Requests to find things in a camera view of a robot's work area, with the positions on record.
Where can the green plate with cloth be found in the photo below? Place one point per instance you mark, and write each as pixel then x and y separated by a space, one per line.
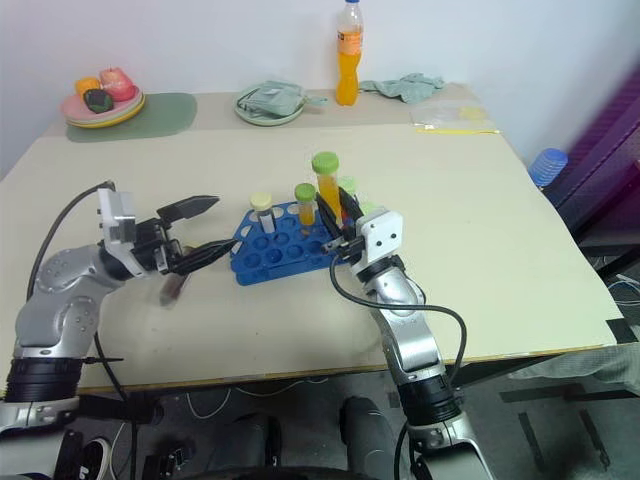
pixel 270 97

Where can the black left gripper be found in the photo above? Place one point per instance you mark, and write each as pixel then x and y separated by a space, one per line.
pixel 152 245

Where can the black and white shoe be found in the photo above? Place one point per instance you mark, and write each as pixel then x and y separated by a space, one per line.
pixel 92 457

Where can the black and green toy fruit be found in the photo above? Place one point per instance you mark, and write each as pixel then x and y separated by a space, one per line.
pixel 97 100

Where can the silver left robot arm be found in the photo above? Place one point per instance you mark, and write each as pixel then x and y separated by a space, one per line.
pixel 60 300

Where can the small green capped orange tube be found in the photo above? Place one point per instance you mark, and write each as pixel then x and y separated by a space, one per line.
pixel 305 205

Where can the pale green plate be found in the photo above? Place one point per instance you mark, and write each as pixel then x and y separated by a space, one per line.
pixel 250 117

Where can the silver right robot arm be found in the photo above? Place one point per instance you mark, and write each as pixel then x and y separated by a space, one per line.
pixel 410 335

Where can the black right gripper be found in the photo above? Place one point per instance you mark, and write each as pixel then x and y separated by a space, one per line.
pixel 352 245

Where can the pink toy peach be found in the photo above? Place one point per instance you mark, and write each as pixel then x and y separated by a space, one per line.
pixel 117 82

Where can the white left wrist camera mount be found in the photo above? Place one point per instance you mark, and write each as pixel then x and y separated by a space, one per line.
pixel 119 215

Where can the pale yellow capped test tube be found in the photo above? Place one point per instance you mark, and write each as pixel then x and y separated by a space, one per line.
pixel 262 206

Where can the crumpled green cloth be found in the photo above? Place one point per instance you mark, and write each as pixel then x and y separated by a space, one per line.
pixel 407 87

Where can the pink plate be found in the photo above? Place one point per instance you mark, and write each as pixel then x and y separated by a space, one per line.
pixel 75 107

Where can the orange soda bottle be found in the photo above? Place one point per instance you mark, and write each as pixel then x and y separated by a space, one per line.
pixel 348 75

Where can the large green capped yellow tube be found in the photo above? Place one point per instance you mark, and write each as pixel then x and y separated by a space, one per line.
pixel 326 175

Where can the red test tube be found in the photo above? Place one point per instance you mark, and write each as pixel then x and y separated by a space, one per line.
pixel 170 292

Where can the blue ribbed bottle cap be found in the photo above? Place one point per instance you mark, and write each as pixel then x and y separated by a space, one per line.
pixel 549 165

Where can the green capped test tube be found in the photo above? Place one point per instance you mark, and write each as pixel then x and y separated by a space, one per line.
pixel 367 207
pixel 348 184

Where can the dark rounded robot leg shape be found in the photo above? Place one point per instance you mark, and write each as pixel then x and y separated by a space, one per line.
pixel 367 435

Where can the green placemat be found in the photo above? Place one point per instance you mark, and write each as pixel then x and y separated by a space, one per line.
pixel 165 112

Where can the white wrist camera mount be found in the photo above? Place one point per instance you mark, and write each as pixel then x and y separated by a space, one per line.
pixel 119 215
pixel 382 235

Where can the orange toy fruit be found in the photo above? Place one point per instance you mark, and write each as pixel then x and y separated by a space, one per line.
pixel 86 85

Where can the blue test tube rack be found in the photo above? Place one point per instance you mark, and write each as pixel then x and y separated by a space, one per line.
pixel 272 255

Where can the purple fabric furniture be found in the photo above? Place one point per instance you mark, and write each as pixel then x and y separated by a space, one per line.
pixel 607 150

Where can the yellow plate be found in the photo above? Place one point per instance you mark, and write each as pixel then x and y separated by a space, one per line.
pixel 127 116

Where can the clear plastic zip bag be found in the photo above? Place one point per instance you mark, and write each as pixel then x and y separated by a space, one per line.
pixel 450 117

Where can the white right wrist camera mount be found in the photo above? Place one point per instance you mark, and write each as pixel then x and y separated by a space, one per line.
pixel 382 235

